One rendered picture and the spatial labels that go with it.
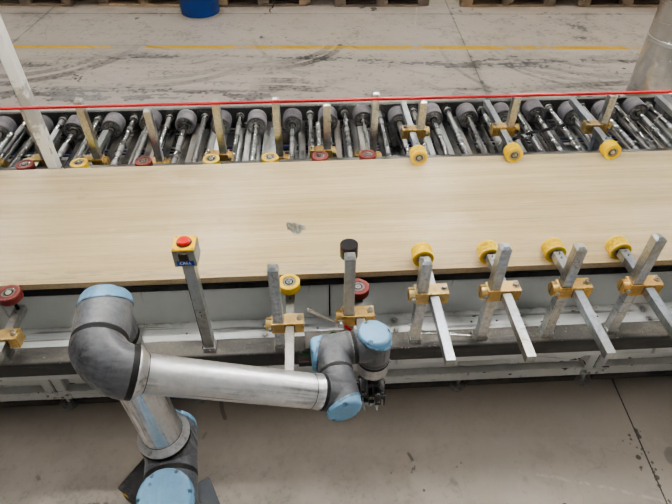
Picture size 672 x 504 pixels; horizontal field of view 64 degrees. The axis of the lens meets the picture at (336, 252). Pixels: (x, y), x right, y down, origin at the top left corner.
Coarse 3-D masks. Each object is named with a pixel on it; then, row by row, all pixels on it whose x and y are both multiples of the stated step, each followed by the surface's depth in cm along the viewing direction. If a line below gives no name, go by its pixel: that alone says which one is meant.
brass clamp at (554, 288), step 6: (552, 282) 186; (558, 282) 186; (576, 282) 186; (582, 282) 186; (552, 288) 185; (558, 288) 184; (564, 288) 183; (570, 288) 184; (576, 288) 184; (582, 288) 184; (588, 288) 184; (552, 294) 185; (558, 294) 184; (564, 294) 185; (570, 294) 186; (588, 294) 186
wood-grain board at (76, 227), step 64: (0, 192) 236; (64, 192) 236; (128, 192) 236; (192, 192) 236; (256, 192) 236; (320, 192) 236; (384, 192) 236; (448, 192) 236; (512, 192) 236; (576, 192) 236; (640, 192) 236; (0, 256) 206; (64, 256) 206; (128, 256) 206; (256, 256) 206; (320, 256) 206; (384, 256) 206; (448, 256) 206; (512, 256) 206
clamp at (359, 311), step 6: (354, 306) 191; (360, 306) 191; (366, 306) 191; (372, 306) 191; (336, 312) 189; (342, 312) 189; (354, 312) 189; (360, 312) 189; (366, 312) 189; (372, 312) 189; (336, 318) 188; (342, 318) 188; (348, 318) 188; (354, 318) 188; (366, 318) 188; (372, 318) 188; (348, 324) 190; (354, 324) 190
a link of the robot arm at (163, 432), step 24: (96, 288) 118; (120, 288) 120; (96, 312) 112; (120, 312) 115; (144, 408) 135; (168, 408) 143; (144, 432) 143; (168, 432) 146; (192, 432) 158; (144, 456) 150; (168, 456) 149; (192, 456) 155
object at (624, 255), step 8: (624, 256) 197; (632, 256) 197; (624, 264) 197; (632, 264) 194; (648, 288) 185; (648, 296) 184; (656, 296) 182; (656, 304) 179; (664, 304) 179; (656, 312) 180; (664, 312) 177; (664, 320) 176
